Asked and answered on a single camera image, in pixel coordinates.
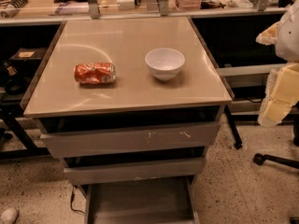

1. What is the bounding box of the black box with label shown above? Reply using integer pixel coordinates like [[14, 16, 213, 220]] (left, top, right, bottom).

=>
[[9, 48, 47, 61]]

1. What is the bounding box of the white shoe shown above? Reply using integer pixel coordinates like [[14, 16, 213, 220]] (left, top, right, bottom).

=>
[[0, 208, 19, 224]]

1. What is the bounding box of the grey drawer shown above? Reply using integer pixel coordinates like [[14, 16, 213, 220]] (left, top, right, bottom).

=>
[[36, 106, 224, 159], [84, 177, 200, 224], [64, 147, 206, 185]]

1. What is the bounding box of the grey top drawer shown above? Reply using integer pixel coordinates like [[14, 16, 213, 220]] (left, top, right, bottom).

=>
[[36, 106, 224, 159]]

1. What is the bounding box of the white bowl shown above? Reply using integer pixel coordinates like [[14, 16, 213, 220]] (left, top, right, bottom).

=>
[[145, 48, 185, 81]]

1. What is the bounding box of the grey bottom drawer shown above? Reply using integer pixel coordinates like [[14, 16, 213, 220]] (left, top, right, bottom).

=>
[[84, 177, 200, 224]]

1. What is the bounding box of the grey drawer cabinet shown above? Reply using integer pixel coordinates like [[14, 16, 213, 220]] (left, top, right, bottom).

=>
[[20, 16, 235, 224]]

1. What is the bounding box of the grey middle drawer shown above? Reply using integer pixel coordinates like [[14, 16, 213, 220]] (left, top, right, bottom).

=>
[[64, 147, 206, 185]]

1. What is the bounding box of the black office chair base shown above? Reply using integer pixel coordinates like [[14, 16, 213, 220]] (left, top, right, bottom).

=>
[[253, 153, 299, 169]]

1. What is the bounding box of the black cable on floor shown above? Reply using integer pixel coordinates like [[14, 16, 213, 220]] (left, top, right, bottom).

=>
[[69, 186, 86, 216]]

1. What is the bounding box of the crushed orange soda can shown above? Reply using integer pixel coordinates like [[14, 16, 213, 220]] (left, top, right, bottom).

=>
[[74, 63, 116, 85]]

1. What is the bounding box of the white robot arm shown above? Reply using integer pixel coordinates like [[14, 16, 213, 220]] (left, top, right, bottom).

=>
[[256, 0, 299, 127]]

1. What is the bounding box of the white corrugated hose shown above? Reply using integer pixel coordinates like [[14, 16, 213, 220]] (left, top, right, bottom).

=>
[[0, 0, 30, 19]]

